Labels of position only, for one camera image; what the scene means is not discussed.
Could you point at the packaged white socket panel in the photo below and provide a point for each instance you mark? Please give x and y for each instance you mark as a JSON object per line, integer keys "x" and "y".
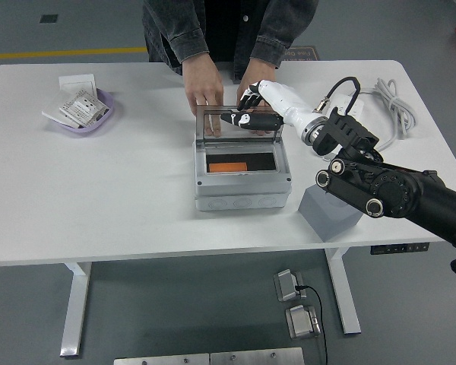
{"x": 81, "y": 106}

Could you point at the white table leg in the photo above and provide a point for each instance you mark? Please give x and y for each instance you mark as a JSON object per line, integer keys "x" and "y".
{"x": 346, "y": 296}
{"x": 74, "y": 304}

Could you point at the yellow floor tape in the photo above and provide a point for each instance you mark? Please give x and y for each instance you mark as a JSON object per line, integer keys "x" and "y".
{"x": 61, "y": 53}

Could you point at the purple tray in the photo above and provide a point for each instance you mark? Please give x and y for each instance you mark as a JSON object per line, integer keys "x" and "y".
{"x": 80, "y": 130}

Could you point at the silver foot pedal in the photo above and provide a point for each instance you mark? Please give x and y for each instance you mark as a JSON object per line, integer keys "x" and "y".
{"x": 302, "y": 323}
{"x": 287, "y": 285}

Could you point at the person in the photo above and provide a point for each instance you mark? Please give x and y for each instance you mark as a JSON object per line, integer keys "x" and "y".
{"x": 228, "y": 30}

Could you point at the person's left forearm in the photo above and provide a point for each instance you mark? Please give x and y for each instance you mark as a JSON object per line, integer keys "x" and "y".
{"x": 277, "y": 38}

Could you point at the dark floor sign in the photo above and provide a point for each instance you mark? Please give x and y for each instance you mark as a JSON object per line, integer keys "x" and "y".
{"x": 308, "y": 53}

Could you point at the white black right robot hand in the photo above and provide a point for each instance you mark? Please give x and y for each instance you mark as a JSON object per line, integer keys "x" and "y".
{"x": 285, "y": 100}

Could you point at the white flat card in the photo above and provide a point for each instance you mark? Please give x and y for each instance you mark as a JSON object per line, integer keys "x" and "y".
{"x": 53, "y": 108}

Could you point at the person's right forearm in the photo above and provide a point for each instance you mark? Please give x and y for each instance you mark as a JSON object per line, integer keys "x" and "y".
{"x": 186, "y": 34}

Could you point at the grey junction box clear lid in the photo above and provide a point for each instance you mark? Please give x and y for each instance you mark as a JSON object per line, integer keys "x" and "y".
{"x": 243, "y": 190}

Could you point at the black table control panel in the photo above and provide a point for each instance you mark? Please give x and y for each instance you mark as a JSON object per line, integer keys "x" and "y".
{"x": 399, "y": 248}

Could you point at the black floor socket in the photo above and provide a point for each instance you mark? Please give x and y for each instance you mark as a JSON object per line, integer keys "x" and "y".
{"x": 48, "y": 18}

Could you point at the grey metal plate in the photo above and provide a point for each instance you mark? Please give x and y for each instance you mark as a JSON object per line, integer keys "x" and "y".
{"x": 256, "y": 357}
{"x": 159, "y": 360}

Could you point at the grey cube with round hole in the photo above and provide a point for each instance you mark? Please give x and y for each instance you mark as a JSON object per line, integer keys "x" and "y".
{"x": 327, "y": 220}

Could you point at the person's right hand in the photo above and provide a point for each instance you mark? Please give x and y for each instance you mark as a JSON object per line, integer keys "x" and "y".
{"x": 203, "y": 83}

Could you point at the person's left hand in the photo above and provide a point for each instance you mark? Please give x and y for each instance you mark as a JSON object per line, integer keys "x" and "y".
{"x": 258, "y": 70}

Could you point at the white power strip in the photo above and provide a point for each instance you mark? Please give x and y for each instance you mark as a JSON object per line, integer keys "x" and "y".
{"x": 360, "y": 107}

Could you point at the white switch plate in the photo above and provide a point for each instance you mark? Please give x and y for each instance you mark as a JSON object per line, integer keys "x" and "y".
{"x": 76, "y": 81}

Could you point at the orange cylinder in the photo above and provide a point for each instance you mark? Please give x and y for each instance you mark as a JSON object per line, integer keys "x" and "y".
{"x": 228, "y": 167}

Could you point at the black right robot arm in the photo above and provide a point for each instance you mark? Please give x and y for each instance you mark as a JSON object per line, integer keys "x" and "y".
{"x": 395, "y": 186}

